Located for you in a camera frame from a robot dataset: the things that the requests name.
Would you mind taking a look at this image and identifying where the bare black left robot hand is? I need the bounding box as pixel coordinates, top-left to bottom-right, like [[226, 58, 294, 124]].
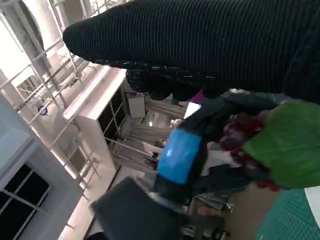
[[152, 92, 279, 204]]

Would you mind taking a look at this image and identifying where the red toy grape bunch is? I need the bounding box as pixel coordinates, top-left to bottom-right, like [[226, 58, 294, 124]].
[[219, 101, 320, 193]]

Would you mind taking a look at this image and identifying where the green cutting mat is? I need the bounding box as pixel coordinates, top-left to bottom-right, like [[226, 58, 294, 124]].
[[254, 187, 320, 240]]

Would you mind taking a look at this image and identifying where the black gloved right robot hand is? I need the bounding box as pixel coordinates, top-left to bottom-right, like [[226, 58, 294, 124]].
[[62, 0, 320, 103]]

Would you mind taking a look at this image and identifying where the person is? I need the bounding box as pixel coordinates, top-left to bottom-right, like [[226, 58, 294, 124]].
[[192, 142, 253, 198]]

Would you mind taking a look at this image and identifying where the white open shelf cabinet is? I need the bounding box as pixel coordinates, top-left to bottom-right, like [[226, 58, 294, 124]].
[[63, 67, 132, 177]]

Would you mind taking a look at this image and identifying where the white square plate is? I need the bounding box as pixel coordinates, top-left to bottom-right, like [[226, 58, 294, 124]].
[[303, 187, 320, 227]]

